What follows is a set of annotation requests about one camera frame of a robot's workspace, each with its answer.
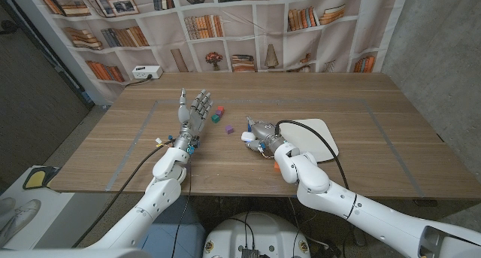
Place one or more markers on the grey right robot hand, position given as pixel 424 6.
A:
pixel 265 132

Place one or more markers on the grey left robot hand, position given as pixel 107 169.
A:
pixel 191 119

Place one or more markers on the white airpods case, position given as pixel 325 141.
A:
pixel 247 137

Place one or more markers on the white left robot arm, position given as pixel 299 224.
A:
pixel 161 194

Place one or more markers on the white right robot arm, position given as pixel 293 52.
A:
pixel 319 179

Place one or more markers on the green cube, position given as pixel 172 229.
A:
pixel 215 118

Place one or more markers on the small magenta cube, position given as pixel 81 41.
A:
pixel 218 113

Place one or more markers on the red cube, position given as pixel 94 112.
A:
pixel 221 108

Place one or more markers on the purple cube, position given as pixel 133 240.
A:
pixel 229 129

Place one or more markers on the orange cube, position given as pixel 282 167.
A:
pixel 276 167

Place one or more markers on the white square plate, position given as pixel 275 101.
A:
pixel 300 143

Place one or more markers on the white power strip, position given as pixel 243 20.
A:
pixel 147 72

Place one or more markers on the printed bookshelf backdrop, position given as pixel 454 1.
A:
pixel 165 28

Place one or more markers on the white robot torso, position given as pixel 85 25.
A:
pixel 259 235

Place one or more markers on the yellow and black pad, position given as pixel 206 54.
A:
pixel 37 178

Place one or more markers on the white floor platform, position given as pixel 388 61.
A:
pixel 45 213

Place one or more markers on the white shoe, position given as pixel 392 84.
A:
pixel 19 220
pixel 5 206

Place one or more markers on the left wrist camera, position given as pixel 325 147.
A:
pixel 194 145

